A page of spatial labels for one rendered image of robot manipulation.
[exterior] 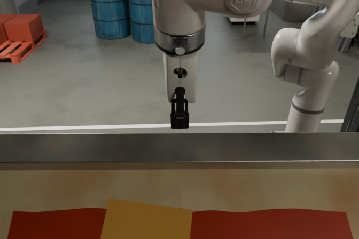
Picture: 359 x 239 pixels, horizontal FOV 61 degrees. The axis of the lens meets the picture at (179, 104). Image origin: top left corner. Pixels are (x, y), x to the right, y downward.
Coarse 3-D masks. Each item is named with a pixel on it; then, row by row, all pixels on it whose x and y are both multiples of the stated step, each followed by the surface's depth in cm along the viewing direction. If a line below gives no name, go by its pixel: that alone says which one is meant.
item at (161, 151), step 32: (0, 160) 37; (32, 160) 37; (64, 160) 37; (96, 160) 37; (128, 160) 37; (160, 160) 37; (192, 160) 37; (224, 160) 37; (256, 160) 37; (288, 160) 37; (320, 160) 37; (352, 160) 37
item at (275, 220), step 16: (192, 224) 37; (208, 224) 37; (224, 224) 37; (240, 224) 37; (256, 224) 37; (272, 224) 37; (288, 224) 37; (304, 224) 37; (320, 224) 37; (336, 224) 37
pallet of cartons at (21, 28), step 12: (0, 24) 454; (12, 24) 454; (24, 24) 455; (36, 24) 483; (0, 36) 453; (12, 36) 464; (24, 36) 465; (36, 36) 482; (0, 48) 444; (12, 48) 444; (24, 48) 444; (12, 60) 426
